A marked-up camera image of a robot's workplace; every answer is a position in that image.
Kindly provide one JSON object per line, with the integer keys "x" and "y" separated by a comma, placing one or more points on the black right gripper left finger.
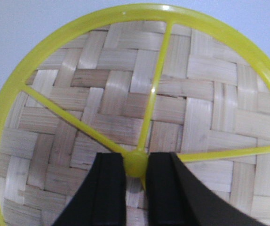
{"x": 100, "y": 200}

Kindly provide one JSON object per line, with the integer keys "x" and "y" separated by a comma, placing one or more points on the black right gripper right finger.
{"x": 177, "y": 198}

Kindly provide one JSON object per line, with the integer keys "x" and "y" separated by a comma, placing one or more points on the woven bamboo steamer lid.
{"x": 135, "y": 80}

